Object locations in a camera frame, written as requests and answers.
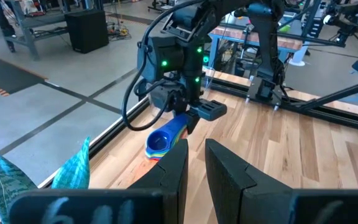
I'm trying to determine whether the black speaker box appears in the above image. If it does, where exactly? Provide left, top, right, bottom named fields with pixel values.
left=64, top=9, right=110, bottom=55

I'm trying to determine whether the purple plastic measuring cup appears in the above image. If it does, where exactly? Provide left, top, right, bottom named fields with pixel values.
left=144, top=113, right=190, bottom=156

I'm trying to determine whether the pile of floor cables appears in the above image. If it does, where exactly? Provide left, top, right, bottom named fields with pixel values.
left=107, top=23, right=132, bottom=42

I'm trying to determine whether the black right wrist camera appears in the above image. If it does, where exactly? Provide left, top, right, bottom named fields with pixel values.
left=149, top=81, right=188, bottom=115

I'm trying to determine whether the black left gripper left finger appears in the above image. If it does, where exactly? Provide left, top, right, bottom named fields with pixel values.
left=127, top=139, right=190, bottom=224

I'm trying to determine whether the snake plant in white pot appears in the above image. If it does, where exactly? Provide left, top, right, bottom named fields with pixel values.
left=0, top=136, right=91, bottom=224

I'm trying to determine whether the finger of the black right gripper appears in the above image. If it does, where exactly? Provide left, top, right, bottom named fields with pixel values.
left=185, top=113, right=200, bottom=136

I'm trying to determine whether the grey metal shelf table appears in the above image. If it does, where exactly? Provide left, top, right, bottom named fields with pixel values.
left=0, top=0, right=71, bottom=62

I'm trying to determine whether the black hazard-striped floor mat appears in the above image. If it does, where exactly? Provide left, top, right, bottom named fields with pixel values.
left=0, top=53, right=48, bottom=98

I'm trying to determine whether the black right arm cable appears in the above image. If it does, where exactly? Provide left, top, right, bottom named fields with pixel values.
left=122, top=0, right=213, bottom=132

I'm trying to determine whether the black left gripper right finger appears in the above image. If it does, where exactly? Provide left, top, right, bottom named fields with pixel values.
left=204, top=138, right=294, bottom=224

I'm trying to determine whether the white stand base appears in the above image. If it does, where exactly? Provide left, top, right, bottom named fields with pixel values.
left=288, top=40, right=311, bottom=67

